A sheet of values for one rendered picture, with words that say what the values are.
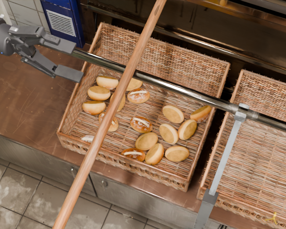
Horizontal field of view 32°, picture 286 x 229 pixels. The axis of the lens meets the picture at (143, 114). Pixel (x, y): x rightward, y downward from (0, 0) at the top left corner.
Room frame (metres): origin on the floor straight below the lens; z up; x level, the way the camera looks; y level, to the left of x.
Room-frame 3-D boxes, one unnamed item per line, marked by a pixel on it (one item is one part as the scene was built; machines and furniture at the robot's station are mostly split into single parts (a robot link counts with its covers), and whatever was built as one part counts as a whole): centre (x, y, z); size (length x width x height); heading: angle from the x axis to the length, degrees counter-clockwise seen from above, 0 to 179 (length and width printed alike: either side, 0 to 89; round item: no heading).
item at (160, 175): (0.87, 0.00, 0.72); 0.56 x 0.49 x 0.28; 66
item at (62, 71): (0.63, 0.18, 1.42); 0.07 x 0.03 x 0.01; 66
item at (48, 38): (0.64, 0.21, 1.57); 0.05 x 0.01 x 0.03; 66
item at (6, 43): (0.69, 0.31, 1.49); 0.09 x 0.07 x 0.08; 66
